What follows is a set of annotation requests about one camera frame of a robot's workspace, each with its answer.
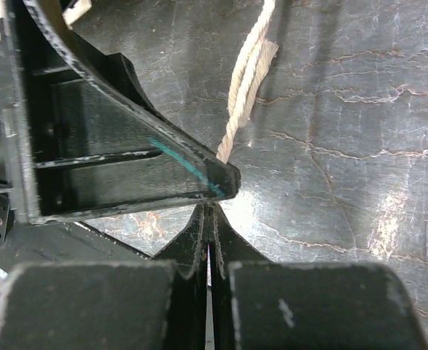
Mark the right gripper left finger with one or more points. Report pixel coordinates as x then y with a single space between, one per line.
69 287

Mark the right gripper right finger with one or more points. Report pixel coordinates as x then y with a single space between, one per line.
260 304

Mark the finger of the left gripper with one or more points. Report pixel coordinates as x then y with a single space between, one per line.
103 87
62 168

